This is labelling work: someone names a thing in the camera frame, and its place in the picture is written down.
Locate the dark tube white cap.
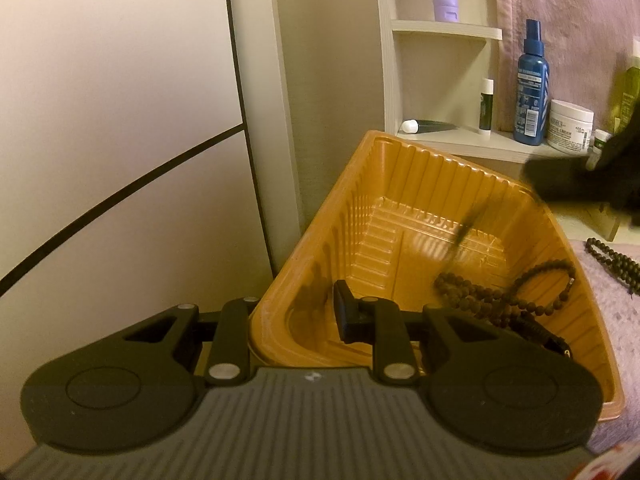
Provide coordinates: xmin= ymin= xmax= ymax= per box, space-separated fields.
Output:
xmin=400 ymin=119 xmax=458 ymax=135

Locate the green liquid bottle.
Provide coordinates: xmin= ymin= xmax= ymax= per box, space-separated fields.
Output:
xmin=607 ymin=37 xmax=640 ymax=136

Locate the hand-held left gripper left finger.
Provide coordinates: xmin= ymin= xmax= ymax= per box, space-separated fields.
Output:
xmin=112 ymin=297 xmax=259 ymax=387

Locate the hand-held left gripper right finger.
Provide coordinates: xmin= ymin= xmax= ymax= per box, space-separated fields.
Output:
xmin=334 ymin=280 xmax=508 ymax=385

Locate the brown bead necklace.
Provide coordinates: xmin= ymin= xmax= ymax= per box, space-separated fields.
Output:
xmin=434 ymin=259 xmax=577 ymax=333

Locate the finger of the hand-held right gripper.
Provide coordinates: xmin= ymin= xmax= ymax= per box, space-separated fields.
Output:
xmin=521 ymin=155 xmax=616 ymax=203

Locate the dark green bead necklace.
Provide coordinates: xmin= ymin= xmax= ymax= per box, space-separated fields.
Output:
xmin=584 ymin=237 xmax=640 ymax=297

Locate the pink towel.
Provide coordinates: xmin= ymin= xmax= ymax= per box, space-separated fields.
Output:
xmin=492 ymin=0 xmax=640 ymax=133

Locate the blue spray bottle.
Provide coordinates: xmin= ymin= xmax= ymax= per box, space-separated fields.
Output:
xmin=512 ymin=19 xmax=551 ymax=147

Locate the white and green balm stick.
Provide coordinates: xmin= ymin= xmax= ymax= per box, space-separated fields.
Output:
xmin=477 ymin=79 xmax=496 ymax=136

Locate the white cream jar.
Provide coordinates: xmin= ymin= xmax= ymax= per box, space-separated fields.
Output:
xmin=546 ymin=99 xmax=596 ymax=155

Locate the gold watch black strap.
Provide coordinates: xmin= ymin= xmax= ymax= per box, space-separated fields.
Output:
xmin=510 ymin=315 xmax=573 ymax=361

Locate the cream corner shelf unit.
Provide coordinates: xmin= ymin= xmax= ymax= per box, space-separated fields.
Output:
xmin=372 ymin=0 xmax=640 ymax=241

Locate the orange plastic tray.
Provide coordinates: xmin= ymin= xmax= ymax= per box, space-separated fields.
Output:
xmin=248 ymin=130 xmax=626 ymax=421

